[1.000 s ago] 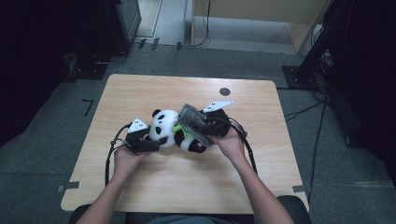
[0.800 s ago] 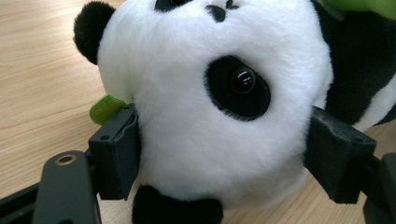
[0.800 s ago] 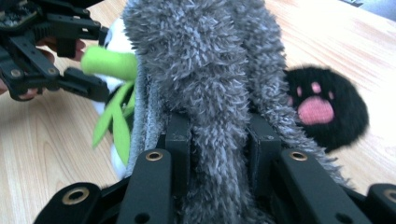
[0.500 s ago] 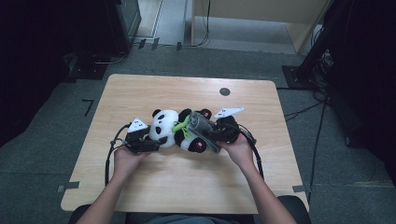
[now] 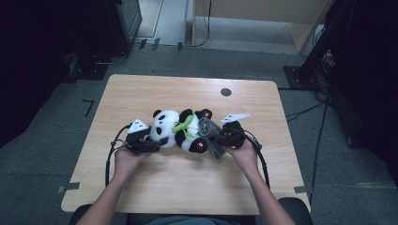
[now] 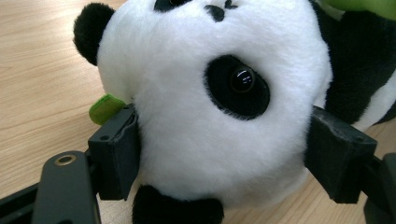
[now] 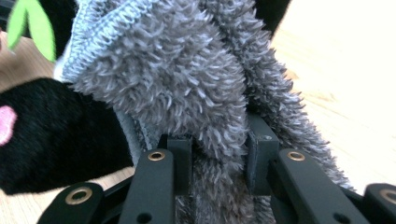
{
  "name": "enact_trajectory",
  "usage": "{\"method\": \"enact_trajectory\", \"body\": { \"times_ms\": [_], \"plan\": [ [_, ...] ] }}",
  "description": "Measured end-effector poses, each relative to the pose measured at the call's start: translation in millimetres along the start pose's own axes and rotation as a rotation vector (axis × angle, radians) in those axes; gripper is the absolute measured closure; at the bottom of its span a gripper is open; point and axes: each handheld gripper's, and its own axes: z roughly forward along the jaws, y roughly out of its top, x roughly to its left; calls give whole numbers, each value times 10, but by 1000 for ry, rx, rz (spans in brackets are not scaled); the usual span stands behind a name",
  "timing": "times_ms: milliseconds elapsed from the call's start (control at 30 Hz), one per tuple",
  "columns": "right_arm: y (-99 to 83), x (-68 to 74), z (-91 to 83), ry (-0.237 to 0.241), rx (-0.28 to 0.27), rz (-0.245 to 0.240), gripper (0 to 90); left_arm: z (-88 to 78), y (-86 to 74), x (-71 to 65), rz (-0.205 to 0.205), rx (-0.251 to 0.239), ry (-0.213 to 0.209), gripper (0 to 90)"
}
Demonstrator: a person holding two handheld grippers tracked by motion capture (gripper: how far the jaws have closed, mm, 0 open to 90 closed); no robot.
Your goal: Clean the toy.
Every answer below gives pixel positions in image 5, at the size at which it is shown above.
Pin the person's dark clothing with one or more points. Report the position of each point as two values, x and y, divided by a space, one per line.
187 221

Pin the dark curtain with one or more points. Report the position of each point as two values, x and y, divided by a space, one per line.
28 62
369 78

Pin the black cabinet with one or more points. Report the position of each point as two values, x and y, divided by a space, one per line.
122 25

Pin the black angled floor tape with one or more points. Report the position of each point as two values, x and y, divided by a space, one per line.
90 106

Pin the dark round table grommet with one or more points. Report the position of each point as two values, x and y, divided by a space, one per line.
226 92

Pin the person's left hand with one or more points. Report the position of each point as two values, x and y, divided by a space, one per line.
128 162

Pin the light wooden cabinet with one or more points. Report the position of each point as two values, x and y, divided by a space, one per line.
250 9

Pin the black flat stand base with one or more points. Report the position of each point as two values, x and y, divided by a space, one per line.
90 72

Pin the black slanted stand pole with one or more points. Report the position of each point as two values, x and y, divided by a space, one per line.
316 51

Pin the person's right hand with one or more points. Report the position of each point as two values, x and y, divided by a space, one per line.
245 156

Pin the grey tape strip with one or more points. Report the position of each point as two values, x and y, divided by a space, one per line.
302 189
68 187

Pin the black chair armrest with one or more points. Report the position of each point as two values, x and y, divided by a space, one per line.
79 214
298 212

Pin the grey knitted cloth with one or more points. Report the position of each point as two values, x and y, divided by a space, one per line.
208 129

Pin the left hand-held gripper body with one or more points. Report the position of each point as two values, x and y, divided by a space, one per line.
137 137

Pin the black square stand base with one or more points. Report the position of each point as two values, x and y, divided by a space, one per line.
294 78

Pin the panda plush toy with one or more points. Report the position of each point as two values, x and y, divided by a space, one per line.
170 128

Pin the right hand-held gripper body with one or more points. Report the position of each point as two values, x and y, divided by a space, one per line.
233 134

